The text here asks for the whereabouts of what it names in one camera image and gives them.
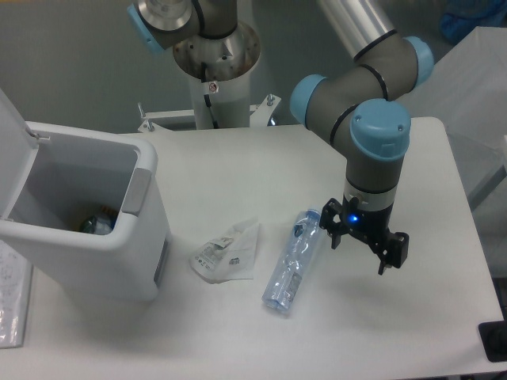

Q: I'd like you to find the laminated paper sheet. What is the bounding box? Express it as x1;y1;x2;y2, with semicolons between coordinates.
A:
1;241;32;349

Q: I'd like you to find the black device at table edge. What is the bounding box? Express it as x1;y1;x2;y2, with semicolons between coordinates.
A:
478;321;506;363

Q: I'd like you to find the crumpled white plastic wrapper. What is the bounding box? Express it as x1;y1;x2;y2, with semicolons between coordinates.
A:
189;217;260;283

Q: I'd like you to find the trash inside can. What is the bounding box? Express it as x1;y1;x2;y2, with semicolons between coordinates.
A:
74;205;119;236

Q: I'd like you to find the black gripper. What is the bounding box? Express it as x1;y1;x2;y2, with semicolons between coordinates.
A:
319;192;410;276

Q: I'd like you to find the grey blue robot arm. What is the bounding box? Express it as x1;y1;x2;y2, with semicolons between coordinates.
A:
128;1;434;269

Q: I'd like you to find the blue plastic bag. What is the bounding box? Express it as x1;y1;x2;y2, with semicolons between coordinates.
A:
439;0;506;45

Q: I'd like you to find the white trash can lid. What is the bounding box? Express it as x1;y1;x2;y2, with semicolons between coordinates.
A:
1;91;50;219

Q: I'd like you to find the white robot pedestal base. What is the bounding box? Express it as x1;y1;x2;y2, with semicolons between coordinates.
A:
138;21;281;132

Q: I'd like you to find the crushed clear plastic bottle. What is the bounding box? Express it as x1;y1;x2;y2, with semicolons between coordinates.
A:
261;208;322;314

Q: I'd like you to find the white trash can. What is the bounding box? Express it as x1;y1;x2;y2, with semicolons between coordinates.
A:
1;122;170;301

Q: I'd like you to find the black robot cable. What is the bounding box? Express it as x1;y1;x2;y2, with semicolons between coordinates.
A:
200;62;219;130

